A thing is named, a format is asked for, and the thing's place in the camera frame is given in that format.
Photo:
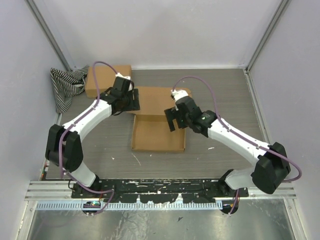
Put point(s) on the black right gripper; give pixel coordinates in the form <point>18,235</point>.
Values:
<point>171,115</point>

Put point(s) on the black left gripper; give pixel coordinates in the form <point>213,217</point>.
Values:
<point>135,104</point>

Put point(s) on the brown cardboard box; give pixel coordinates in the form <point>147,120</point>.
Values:
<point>105,77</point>

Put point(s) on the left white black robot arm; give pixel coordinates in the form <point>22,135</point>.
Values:
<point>64,142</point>

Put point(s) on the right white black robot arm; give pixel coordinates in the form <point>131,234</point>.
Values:
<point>268,168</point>

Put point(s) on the black white striped cloth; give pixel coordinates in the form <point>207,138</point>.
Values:
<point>66,85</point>

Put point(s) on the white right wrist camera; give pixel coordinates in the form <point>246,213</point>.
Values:
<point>177,96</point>

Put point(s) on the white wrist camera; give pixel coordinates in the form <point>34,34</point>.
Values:
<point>122,76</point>
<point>177,96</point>

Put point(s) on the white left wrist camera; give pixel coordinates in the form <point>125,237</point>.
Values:
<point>122,76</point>

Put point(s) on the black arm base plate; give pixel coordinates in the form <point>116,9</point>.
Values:
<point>160,191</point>

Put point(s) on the left aluminium corner post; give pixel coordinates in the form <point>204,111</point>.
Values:
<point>50,30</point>

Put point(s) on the aluminium corner post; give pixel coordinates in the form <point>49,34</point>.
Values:
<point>281,8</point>
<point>50,30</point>

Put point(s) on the aluminium front rail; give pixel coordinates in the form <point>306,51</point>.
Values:
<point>57,190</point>

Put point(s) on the slotted grey cable duct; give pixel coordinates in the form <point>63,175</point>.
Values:
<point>95,205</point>

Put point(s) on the right aluminium corner post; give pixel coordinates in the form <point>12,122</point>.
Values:
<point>281,8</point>

